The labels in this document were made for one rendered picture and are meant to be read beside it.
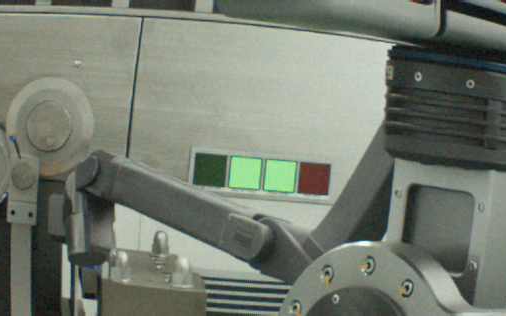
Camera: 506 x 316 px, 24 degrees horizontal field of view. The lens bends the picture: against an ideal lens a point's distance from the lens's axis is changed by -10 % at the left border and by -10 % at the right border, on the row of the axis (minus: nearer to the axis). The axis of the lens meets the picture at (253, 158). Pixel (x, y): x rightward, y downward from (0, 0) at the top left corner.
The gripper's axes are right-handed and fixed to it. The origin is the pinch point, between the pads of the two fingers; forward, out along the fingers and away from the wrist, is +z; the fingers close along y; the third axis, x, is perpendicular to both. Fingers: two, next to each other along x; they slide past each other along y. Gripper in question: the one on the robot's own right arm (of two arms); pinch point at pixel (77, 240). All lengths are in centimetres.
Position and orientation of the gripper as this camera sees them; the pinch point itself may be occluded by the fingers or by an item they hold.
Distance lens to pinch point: 188.6
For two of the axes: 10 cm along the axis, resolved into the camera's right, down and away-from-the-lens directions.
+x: -0.1, -9.0, 4.4
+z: -2.0, 4.4, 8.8
